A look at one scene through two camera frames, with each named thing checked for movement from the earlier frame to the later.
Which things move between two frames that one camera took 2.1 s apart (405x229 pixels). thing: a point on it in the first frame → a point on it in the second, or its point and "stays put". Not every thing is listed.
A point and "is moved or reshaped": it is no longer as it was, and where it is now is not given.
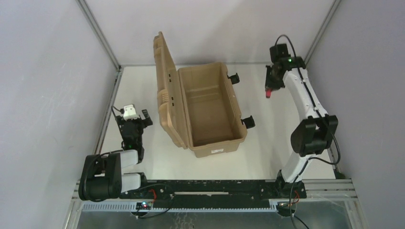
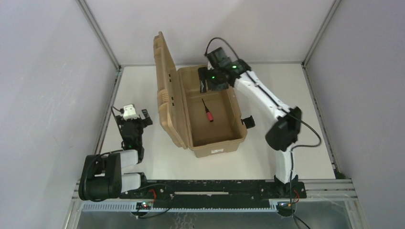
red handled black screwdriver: x=268 y=92 is moved or reshaped
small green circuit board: x=143 y=205 stays put
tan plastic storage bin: x=197 y=104 stays put
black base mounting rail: x=248 y=194 stays put
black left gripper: x=133 y=122 stays put
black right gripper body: x=271 y=81 → x=205 y=76
